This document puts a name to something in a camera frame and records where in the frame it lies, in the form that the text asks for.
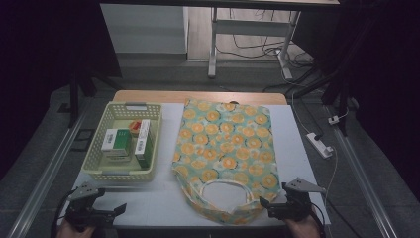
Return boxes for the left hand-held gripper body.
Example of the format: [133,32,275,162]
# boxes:
[63,181,115,233]

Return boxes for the pale yellow plastic basket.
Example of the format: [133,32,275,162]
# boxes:
[80,101,163,182]

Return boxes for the long green white box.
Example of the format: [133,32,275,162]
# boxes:
[134,118,155,170]

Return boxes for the hand-held gripper cable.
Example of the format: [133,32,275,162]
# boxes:
[50,188,77,238]
[310,201,328,238]

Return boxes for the orange print tote bag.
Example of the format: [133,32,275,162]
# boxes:
[171,97,283,226]

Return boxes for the white power strip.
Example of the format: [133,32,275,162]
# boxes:
[305,132,335,160]

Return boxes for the white power strip cable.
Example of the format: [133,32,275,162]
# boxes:
[290,92,340,207]

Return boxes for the white cabinet panel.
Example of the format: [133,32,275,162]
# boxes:
[99,3,189,55]

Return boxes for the left hand-held gripper cable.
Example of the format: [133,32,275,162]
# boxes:
[50,188,77,238]

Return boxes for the grey metal floor rail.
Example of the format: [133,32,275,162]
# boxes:
[325,105,399,238]
[6,98,91,238]

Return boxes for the right hand-held gripper cable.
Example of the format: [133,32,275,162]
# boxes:
[310,201,328,238]

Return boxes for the white desk frame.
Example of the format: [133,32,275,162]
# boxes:
[207,6,302,80]

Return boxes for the black floor bracket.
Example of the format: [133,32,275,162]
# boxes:
[70,128,97,153]

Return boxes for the round tin red label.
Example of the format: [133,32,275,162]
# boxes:
[128,119,143,137]

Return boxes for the black metal stand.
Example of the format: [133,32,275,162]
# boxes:
[292,59,352,137]
[67,63,124,129]

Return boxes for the person's left hand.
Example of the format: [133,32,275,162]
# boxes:
[55,219,97,238]

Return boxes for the white table cover sheet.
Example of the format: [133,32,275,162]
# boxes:
[56,102,332,228]

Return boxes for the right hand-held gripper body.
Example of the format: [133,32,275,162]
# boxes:
[267,177,328,222]

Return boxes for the person's right hand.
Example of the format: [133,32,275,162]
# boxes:
[284,214,322,238]

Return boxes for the small green white box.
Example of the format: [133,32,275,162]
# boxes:
[100,128,133,163]

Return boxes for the black floor cables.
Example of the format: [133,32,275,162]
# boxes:
[216,9,328,100]

